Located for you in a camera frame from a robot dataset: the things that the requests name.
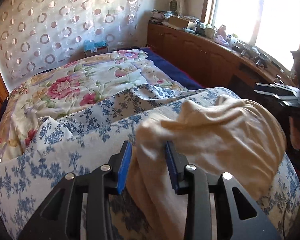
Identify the beige printed t-shirt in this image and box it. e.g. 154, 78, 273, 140
127, 96, 286, 239

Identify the person's right hand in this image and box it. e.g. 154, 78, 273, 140
289, 116, 300, 151

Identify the blue floral white bedsheet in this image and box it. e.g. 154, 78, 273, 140
0, 84, 300, 239

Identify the wooden cabinet row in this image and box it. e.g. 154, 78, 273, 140
147, 23, 294, 90

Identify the dark blue blanket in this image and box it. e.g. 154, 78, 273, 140
141, 47, 203, 90

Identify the pink floral quilt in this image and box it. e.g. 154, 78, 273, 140
0, 49, 187, 160

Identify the cardboard box on cabinet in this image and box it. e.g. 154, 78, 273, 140
168, 16, 198, 29

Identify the blue tissue box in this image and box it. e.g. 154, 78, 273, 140
84, 40, 109, 57

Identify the circle patterned sheer curtain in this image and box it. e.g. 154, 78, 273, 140
0, 0, 142, 90

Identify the window with wooden frame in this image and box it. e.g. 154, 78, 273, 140
208, 0, 300, 73

